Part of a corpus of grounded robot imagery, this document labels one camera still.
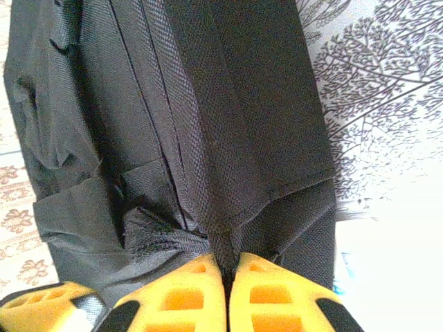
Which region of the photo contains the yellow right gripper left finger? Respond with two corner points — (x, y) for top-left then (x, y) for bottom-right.
(93, 253), (228, 332)

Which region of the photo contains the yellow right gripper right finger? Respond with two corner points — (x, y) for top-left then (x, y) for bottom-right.
(228, 252), (364, 332)

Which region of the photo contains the black fabric backpack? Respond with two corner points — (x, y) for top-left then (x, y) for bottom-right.
(3, 0), (338, 308)

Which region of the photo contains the floral printed tablecloth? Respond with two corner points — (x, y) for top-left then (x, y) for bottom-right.
(296, 0), (443, 222)

